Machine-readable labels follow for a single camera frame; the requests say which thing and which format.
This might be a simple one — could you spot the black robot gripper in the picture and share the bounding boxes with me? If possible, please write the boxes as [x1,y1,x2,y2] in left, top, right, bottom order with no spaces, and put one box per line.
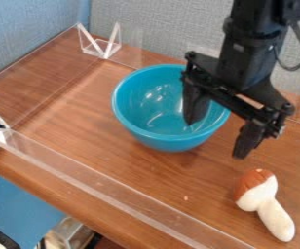
[181,38,294,160]

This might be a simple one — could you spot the blue plastic bowl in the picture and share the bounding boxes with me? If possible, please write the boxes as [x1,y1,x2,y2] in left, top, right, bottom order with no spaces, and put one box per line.
[111,64,230,152]

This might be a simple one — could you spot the plush brown white mushroom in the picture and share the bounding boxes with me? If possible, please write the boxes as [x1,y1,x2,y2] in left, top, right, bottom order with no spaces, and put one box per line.
[233,168,296,242]

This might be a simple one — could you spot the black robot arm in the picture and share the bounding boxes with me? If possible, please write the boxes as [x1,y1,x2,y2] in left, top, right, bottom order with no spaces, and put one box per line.
[181,0,300,159]

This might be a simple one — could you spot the clear acrylic back barrier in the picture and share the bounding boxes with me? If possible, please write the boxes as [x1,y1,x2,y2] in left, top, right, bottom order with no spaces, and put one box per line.
[110,31,300,123]

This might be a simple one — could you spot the clear acrylic barrier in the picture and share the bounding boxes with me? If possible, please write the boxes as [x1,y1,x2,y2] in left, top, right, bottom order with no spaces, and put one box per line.
[0,116,254,249]
[110,31,300,123]

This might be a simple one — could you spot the clear acrylic front barrier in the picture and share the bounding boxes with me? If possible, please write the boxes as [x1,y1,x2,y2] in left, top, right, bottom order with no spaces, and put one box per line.
[0,116,254,249]

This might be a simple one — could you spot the grey metal box below table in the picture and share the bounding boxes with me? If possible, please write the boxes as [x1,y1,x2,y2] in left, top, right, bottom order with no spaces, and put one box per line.
[44,217,94,249]

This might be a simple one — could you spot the clear acrylic corner bracket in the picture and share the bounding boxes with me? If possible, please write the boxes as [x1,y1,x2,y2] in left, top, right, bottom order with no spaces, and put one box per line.
[75,22,122,59]

